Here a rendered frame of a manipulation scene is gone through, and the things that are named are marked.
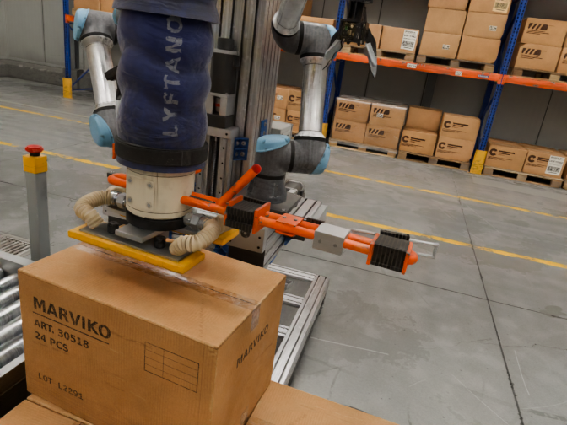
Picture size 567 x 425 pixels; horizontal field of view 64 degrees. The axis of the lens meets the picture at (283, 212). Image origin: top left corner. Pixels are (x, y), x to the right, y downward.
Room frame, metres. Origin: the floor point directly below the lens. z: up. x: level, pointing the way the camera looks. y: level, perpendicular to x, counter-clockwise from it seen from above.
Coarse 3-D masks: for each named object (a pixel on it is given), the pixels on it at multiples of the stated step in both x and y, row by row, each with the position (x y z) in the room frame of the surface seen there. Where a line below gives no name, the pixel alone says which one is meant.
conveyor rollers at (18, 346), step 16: (0, 272) 1.63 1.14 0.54; (0, 288) 1.53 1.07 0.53; (16, 288) 1.52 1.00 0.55; (0, 304) 1.43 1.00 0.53; (16, 304) 1.41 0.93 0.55; (0, 320) 1.33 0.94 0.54; (16, 320) 1.32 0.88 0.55; (0, 336) 1.24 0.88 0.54; (0, 352) 1.15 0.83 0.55; (16, 352) 1.18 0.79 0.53; (0, 368) 1.12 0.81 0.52
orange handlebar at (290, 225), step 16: (112, 176) 1.13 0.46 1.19; (192, 192) 1.10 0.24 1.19; (208, 208) 1.03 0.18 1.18; (224, 208) 1.02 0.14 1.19; (272, 224) 0.97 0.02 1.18; (288, 224) 0.96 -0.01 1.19; (304, 224) 0.99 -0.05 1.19; (352, 240) 0.92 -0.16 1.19; (368, 240) 0.95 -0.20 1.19; (416, 256) 0.89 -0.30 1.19
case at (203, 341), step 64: (64, 256) 1.12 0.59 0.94; (128, 256) 1.17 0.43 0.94; (64, 320) 0.97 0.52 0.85; (128, 320) 0.90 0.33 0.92; (192, 320) 0.90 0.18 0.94; (256, 320) 1.01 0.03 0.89; (64, 384) 0.97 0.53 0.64; (128, 384) 0.90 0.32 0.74; (192, 384) 0.83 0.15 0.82; (256, 384) 1.07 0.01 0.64
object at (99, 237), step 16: (112, 224) 1.03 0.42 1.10; (80, 240) 1.01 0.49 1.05; (96, 240) 1.00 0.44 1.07; (112, 240) 1.00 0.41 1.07; (128, 240) 1.00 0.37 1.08; (160, 240) 0.98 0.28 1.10; (144, 256) 0.95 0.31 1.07; (160, 256) 0.95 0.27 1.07; (176, 256) 0.96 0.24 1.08; (192, 256) 0.98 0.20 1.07
